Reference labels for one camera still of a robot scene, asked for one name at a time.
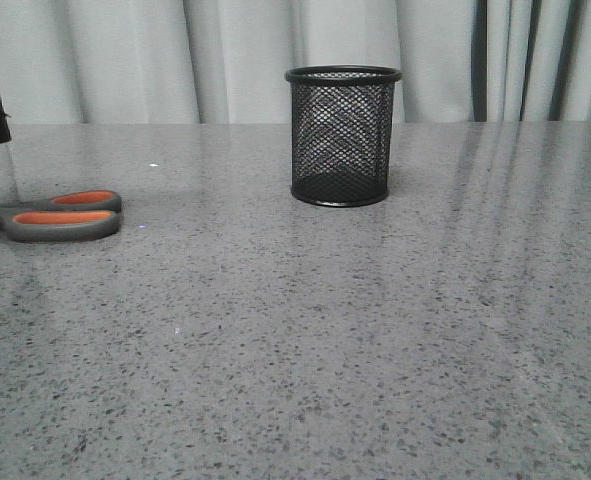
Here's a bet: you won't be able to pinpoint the grey orange handled scissors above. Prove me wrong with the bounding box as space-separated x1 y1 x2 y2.
0 190 122 242

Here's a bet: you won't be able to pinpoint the grey pleated curtain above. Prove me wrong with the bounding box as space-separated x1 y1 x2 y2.
0 1 591 124

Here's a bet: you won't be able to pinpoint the black mesh pen holder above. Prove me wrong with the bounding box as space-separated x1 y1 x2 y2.
285 65 401 207

